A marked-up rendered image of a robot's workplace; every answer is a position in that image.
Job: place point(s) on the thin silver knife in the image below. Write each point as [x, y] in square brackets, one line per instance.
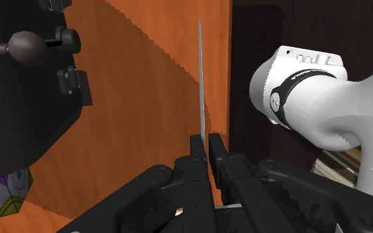
[201, 80]

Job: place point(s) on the black appliance with knobs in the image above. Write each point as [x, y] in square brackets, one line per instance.
[18, 113]

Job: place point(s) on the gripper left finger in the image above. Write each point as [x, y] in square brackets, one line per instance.
[192, 193]

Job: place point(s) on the white purple green faceted ball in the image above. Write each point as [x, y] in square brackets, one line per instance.
[2, 196]

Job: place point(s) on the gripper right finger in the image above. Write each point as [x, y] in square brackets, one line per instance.
[270, 193]

